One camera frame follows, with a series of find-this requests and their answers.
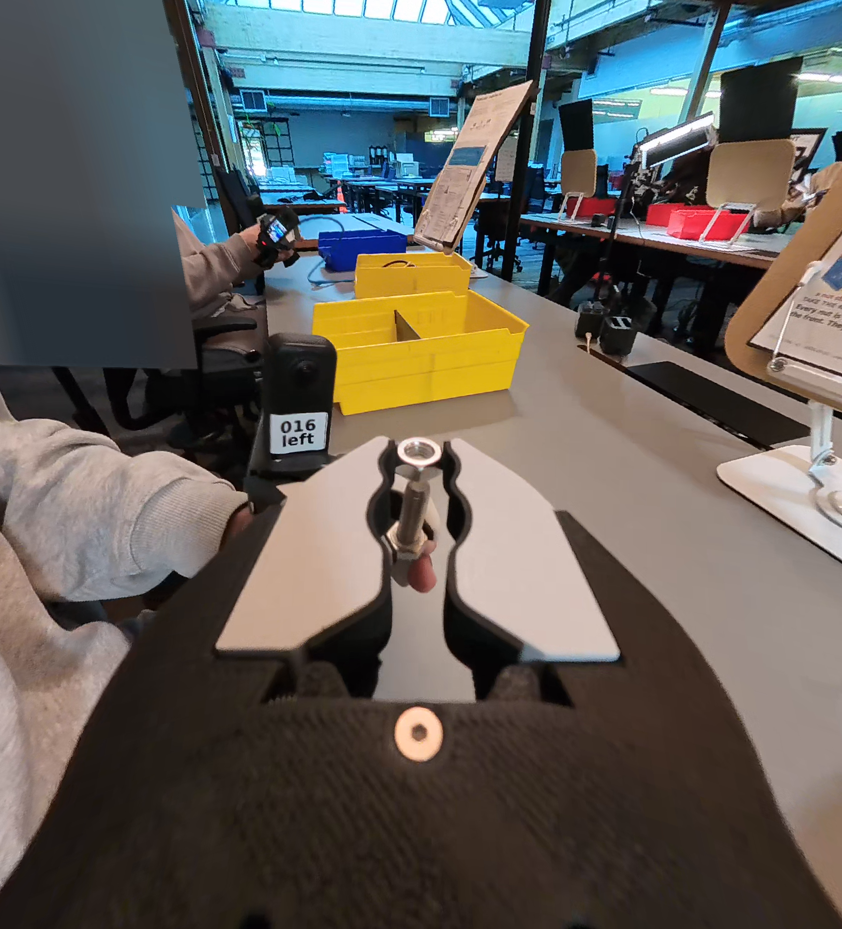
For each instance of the grey desk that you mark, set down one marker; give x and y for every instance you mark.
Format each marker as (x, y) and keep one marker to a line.
(646, 508)

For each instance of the office desk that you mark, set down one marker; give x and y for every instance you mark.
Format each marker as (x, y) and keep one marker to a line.
(646, 236)

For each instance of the person's left forearm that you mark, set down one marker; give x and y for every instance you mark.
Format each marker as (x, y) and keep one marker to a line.
(87, 508)

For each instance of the red plastic bin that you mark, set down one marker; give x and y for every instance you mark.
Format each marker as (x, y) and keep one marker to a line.
(591, 208)
(704, 221)

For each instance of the black office chair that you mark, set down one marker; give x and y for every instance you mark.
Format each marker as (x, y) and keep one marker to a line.
(210, 363)

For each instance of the black flat desk panel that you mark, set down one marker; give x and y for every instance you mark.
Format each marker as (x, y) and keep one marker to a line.
(718, 403)

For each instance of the white document stand with board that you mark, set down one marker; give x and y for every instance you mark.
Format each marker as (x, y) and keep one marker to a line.
(791, 486)

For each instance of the tan board stand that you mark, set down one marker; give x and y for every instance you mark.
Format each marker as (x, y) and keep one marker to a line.
(751, 174)
(578, 170)

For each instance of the yellow plastic bin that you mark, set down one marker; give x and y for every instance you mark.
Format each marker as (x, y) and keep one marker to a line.
(421, 363)
(414, 279)

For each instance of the person's left hand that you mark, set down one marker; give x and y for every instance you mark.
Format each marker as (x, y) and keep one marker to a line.
(238, 526)

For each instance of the blue plastic bin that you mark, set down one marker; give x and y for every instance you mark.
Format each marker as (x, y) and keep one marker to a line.
(363, 250)

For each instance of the steel hex nut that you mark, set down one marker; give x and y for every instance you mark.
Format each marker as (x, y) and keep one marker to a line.
(405, 459)

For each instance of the small black charger dock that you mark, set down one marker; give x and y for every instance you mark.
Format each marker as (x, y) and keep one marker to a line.
(590, 319)
(618, 334)

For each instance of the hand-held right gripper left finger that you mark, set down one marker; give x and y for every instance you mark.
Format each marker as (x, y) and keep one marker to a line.
(312, 573)

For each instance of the black pillar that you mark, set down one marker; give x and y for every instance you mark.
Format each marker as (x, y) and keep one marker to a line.
(526, 145)

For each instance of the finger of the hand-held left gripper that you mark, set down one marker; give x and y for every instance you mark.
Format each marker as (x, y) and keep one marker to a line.
(432, 521)

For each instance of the person's grey sweatshirt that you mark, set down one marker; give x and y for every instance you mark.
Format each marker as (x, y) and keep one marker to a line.
(14, 726)

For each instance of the steel bolt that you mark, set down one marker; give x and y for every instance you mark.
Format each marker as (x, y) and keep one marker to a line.
(415, 508)

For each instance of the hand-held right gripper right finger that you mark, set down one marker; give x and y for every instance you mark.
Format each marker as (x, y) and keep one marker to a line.
(530, 573)

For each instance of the cardboard document stand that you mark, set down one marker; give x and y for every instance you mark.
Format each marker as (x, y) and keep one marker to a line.
(464, 174)

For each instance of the desk light bar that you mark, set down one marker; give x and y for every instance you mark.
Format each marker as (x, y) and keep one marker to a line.
(675, 141)

